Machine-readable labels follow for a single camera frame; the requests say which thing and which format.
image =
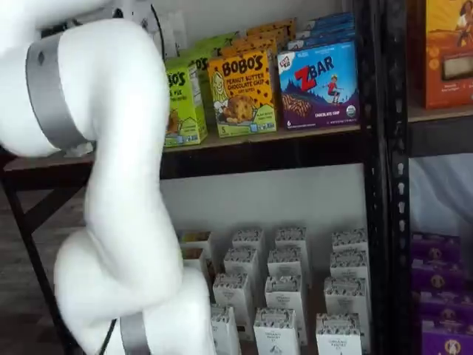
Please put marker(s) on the yellow label granola box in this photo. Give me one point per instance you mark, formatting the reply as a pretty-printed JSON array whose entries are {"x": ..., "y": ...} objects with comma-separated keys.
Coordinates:
[
  {"x": 194, "y": 259},
  {"x": 197, "y": 238}
]

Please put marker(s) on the wooden shelf board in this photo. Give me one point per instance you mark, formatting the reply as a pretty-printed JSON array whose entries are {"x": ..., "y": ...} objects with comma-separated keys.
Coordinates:
[
  {"x": 443, "y": 114},
  {"x": 277, "y": 132}
]

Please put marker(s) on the white patterned carton group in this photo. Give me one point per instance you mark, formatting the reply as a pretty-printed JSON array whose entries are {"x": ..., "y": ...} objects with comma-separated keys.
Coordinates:
[{"x": 313, "y": 296}]

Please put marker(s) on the purple snack box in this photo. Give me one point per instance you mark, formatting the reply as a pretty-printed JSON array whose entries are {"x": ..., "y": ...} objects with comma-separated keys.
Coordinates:
[
  {"x": 439, "y": 277},
  {"x": 436, "y": 246},
  {"x": 447, "y": 308},
  {"x": 447, "y": 342}
]

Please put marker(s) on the green Bobo's apple pie box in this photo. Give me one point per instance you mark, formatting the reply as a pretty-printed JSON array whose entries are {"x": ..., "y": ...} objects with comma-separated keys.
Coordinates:
[
  {"x": 202, "y": 63},
  {"x": 184, "y": 122},
  {"x": 218, "y": 42}
]

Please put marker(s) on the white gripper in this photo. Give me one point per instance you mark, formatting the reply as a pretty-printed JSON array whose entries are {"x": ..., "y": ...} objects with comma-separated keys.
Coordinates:
[{"x": 142, "y": 13}]

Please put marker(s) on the orange cardboard box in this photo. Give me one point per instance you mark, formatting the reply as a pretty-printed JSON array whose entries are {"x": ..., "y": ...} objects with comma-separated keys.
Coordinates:
[{"x": 443, "y": 55}]

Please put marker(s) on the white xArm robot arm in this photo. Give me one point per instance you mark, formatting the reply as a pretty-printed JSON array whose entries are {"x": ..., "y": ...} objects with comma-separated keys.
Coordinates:
[{"x": 122, "y": 148}]

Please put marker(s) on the yellow Bobo's peanut butter box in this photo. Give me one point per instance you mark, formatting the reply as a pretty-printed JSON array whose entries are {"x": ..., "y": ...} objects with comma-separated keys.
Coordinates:
[
  {"x": 258, "y": 44},
  {"x": 244, "y": 103},
  {"x": 269, "y": 25},
  {"x": 275, "y": 34}
]

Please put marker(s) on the black metal shelving rack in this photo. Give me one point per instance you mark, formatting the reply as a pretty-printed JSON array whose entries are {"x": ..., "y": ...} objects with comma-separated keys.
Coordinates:
[
  {"x": 295, "y": 151},
  {"x": 399, "y": 222}
]

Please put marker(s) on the blue Zbar box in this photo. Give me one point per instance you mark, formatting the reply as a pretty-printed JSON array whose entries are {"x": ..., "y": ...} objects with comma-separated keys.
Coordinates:
[
  {"x": 325, "y": 34},
  {"x": 314, "y": 43},
  {"x": 318, "y": 85},
  {"x": 329, "y": 21}
]

